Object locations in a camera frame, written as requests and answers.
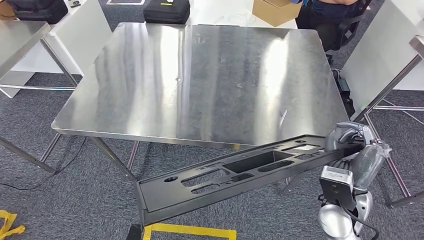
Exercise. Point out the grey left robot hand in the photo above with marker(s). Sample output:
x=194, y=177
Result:
x=134, y=233

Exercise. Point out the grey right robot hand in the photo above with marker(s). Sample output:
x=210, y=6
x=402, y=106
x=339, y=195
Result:
x=372, y=162

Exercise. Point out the black perforated plastic panel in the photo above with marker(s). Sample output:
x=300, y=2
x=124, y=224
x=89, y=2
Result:
x=159, y=198

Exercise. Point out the stainless steel workbench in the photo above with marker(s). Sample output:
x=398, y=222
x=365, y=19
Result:
x=198, y=82

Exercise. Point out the yellow floor tape square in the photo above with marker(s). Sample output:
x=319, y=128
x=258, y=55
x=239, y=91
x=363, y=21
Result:
x=192, y=229

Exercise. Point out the stainless steel table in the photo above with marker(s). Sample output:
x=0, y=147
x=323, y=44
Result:
x=16, y=43
x=387, y=88

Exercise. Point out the black power adapter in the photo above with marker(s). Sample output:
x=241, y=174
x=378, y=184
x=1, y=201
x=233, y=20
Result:
x=344, y=84

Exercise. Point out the small metal hex key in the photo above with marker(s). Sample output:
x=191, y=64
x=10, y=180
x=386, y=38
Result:
x=283, y=118

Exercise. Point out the white panel desk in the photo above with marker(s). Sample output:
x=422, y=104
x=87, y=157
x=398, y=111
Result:
x=82, y=33
x=381, y=49

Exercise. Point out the loose yellow floor tape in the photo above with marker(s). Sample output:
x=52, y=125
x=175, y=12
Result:
x=6, y=220

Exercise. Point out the seated person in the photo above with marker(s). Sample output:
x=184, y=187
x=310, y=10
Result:
x=331, y=8

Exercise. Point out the brown cardboard box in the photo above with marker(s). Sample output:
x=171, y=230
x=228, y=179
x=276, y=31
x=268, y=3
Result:
x=275, y=13

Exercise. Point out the white table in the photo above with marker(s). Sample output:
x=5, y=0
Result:
x=225, y=13

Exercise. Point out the black zip case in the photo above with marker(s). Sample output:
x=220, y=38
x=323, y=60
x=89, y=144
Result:
x=165, y=13

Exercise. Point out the black bag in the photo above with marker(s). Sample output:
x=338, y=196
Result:
x=39, y=11

